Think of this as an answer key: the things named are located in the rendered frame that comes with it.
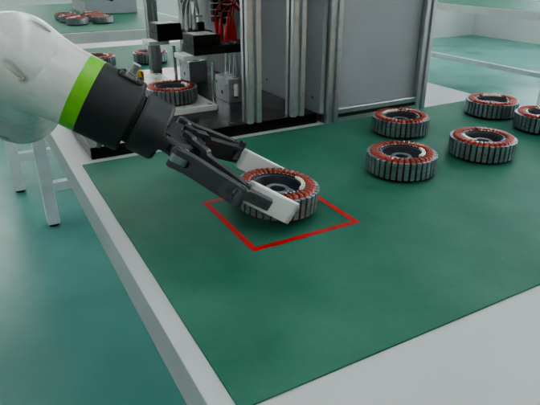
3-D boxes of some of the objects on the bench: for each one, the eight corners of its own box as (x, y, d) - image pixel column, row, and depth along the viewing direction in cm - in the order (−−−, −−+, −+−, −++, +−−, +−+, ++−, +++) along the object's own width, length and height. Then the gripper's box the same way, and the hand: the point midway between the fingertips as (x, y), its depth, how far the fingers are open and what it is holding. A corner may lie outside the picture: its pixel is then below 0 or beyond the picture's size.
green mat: (239, 411, 41) (239, 409, 41) (82, 165, 89) (82, 164, 89) (780, 183, 82) (780, 182, 82) (472, 100, 131) (472, 99, 131)
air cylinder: (190, 83, 138) (188, 61, 135) (179, 78, 144) (178, 57, 141) (207, 81, 140) (206, 59, 138) (197, 75, 146) (196, 55, 144)
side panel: (326, 124, 111) (333, -43, 98) (318, 120, 114) (325, -43, 100) (424, 108, 124) (443, -43, 110) (415, 104, 126) (433, -43, 112)
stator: (439, 133, 105) (442, 115, 103) (399, 144, 99) (402, 124, 97) (398, 120, 113) (399, 103, 112) (359, 128, 107) (360, 111, 106)
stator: (160, 65, 171) (159, 53, 169) (128, 64, 173) (127, 52, 171) (172, 59, 181) (171, 48, 179) (141, 58, 183) (141, 47, 181)
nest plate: (149, 119, 107) (149, 113, 107) (129, 103, 119) (128, 97, 118) (217, 109, 114) (217, 104, 113) (192, 95, 126) (191, 90, 125)
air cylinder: (228, 103, 119) (227, 79, 116) (215, 96, 124) (214, 73, 122) (248, 100, 121) (248, 76, 118) (235, 94, 127) (234, 71, 124)
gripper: (136, 120, 53) (318, 210, 60) (155, 72, 74) (288, 144, 81) (106, 180, 56) (284, 260, 62) (133, 118, 77) (264, 183, 83)
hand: (275, 189), depth 71 cm, fingers closed on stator, 11 cm apart
